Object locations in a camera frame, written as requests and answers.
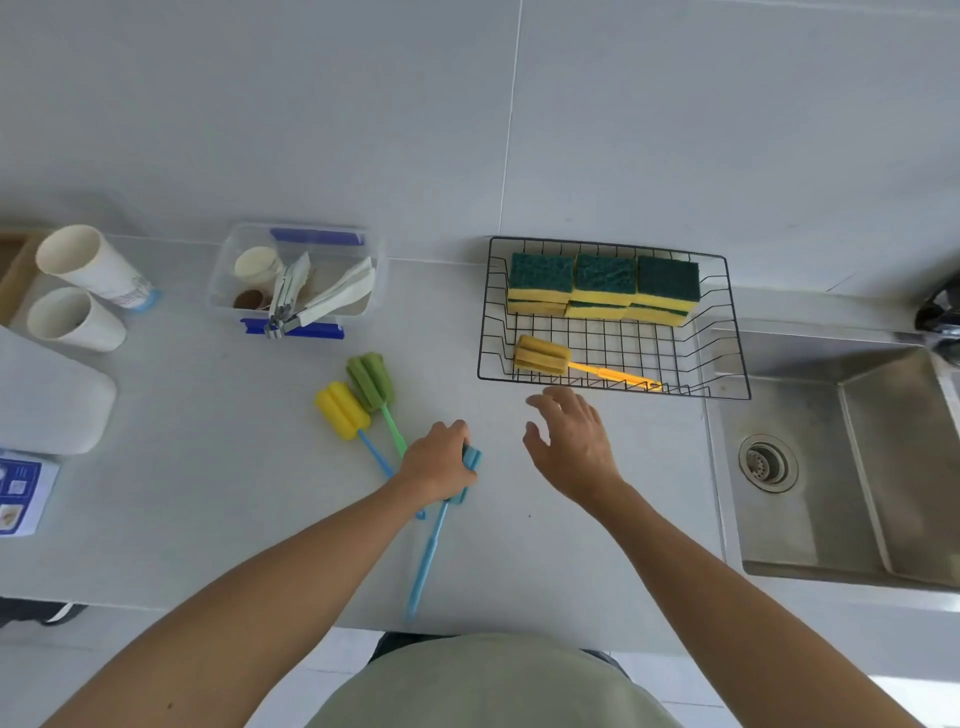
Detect person's right hand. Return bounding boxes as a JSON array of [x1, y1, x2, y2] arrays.
[[522, 386, 625, 511]]

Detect person's left hand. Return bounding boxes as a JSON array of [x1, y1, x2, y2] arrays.
[[393, 419, 481, 505]]

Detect green sponge brush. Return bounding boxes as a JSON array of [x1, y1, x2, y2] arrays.
[[345, 352, 410, 459]]

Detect mustard sponge brush orange handle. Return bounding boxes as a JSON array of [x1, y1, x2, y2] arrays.
[[512, 334, 665, 393]]

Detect yellow sponge brush blue handle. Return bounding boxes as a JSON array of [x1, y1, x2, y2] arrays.
[[314, 380, 429, 521]]

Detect black wire basket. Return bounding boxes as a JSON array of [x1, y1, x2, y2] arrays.
[[476, 236, 753, 402]]

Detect person's right forearm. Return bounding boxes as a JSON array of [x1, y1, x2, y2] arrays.
[[592, 479, 924, 728]]

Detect person's left forearm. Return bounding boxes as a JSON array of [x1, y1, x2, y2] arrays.
[[41, 476, 444, 728]]

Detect round metal drain strainer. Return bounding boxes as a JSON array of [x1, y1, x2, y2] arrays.
[[737, 433, 800, 495]]

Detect white metal tongs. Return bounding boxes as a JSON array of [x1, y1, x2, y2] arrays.
[[296, 256, 378, 329], [263, 251, 313, 340]]

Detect clear plastic container blue clips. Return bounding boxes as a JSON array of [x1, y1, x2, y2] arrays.
[[206, 221, 385, 340]]

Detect cream paper cup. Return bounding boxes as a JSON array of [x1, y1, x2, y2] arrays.
[[233, 245, 285, 290]]

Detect stainless steel sink insert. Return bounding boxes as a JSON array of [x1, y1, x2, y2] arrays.
[[837, 344, 960, 590]]

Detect metal faucet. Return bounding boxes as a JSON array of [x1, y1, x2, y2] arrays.
[[913, 273, 960, 369]]

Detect plain white cup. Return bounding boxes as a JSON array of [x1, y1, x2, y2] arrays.
[[26, 287, 127, 354]]

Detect white cup blue base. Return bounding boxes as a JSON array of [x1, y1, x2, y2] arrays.
[[35, 224, 163, 313]]

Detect black white shoe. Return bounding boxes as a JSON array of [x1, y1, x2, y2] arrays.
[[0, 596, 93, 630]]

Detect blue white small box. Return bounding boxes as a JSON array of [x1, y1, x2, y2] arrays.
[[0, 448, 61, 539]]

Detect wooden tray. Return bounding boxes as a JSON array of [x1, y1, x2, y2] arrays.
[[0, 230, 46, 328]]

